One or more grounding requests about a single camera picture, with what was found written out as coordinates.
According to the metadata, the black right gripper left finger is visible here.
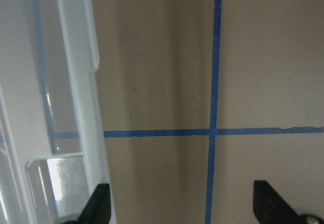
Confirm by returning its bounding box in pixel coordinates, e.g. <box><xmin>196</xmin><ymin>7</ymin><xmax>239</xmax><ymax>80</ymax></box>
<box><xmin>57</xmin><ymin>183</ymin><xmax>111</xmax><ymax>223</ymax></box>

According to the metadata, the clear plastic box lid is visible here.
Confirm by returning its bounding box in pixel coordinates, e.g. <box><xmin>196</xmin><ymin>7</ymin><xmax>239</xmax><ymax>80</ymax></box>
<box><xmin>1</xmin><ymin>0</ymin><xmax>111</xmax><ymax>223</ymax></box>

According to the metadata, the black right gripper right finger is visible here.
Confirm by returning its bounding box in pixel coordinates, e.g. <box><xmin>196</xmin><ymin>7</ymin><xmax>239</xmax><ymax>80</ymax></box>
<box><xmin>253</xmin><ymin>180</ymin><xmax>323</xmax><ymax>224</ymax></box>

